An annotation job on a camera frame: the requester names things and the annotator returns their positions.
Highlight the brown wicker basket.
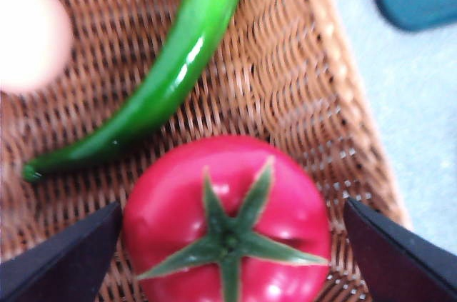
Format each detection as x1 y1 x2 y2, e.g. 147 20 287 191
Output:
0 0 416 302

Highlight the red tomato with green stem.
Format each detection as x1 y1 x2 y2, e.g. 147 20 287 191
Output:
122 134 333 302

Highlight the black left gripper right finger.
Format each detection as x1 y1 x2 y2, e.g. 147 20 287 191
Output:
343 197 457 302

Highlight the pink egg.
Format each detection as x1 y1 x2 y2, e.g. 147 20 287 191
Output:
0 0 75 95

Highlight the green chili pepper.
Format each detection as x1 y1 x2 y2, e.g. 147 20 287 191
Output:
21 0 248 183

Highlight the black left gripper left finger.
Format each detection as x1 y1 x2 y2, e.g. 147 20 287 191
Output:
0 201 124 302

